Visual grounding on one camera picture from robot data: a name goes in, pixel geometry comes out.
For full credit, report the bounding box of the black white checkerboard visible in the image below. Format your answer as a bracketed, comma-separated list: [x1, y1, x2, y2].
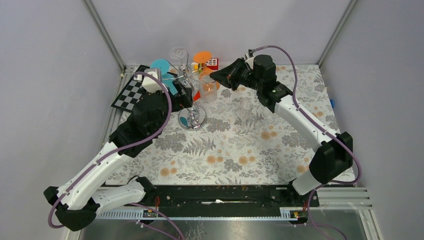
[111, 73, 147, 113]

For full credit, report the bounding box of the chrome wine glass rack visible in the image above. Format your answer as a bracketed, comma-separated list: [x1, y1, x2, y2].
[175, 66, 207, 130]

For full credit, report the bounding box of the red white block toy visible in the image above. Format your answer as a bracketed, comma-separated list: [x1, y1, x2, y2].
[191, 58, 219, 73]

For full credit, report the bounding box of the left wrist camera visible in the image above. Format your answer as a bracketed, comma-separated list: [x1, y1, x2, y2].
[133, 68, 162, 94]

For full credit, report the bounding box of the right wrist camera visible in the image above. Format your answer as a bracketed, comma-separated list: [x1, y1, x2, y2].
[245, 49, 256, 67]

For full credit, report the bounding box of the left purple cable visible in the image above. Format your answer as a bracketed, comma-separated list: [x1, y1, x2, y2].
[47, 71, 173, 229]

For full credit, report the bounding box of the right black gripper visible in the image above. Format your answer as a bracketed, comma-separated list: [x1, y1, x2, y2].
[209, 57, 263, 92]

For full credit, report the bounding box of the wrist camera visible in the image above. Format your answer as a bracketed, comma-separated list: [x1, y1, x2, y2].
[133, 68, 162, 94]
[245, 49, 256, 67]

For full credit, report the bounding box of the purple cable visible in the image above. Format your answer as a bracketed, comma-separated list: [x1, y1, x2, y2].
[251, 45, 363, 185]
[47, 71, 173, 229]

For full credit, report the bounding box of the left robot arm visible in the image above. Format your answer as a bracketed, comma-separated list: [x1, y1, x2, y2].
[43, 80, 193, 231]

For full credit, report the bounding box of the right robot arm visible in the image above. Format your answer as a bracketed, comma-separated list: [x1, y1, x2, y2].
[209, 54, 353, 206]

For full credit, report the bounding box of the blue wine glass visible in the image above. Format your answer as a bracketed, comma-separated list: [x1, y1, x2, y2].
[161, 73, 178, 96]
[150, 58, 170, 76]

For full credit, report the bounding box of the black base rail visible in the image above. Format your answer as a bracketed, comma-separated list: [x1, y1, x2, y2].
[139, 185, 320, 219]

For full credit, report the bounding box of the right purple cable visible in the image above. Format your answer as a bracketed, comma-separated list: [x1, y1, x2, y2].
[251, 45, 363, 185]

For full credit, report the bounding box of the clear wine glass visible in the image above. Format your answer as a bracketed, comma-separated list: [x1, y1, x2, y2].
[234, 99, 253, 135]
[169, 46, 190, 77]
[252, 116, 269, 132]

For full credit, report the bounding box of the orange wine glass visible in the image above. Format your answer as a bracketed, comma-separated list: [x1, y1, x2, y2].
[193, 51, 213, 86]

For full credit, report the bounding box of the floral tablecloth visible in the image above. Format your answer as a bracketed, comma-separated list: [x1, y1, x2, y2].
[110, 64, 344, 186]

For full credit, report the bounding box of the red curved block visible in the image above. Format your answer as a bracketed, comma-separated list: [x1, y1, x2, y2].
[193, 91, 201, 102]

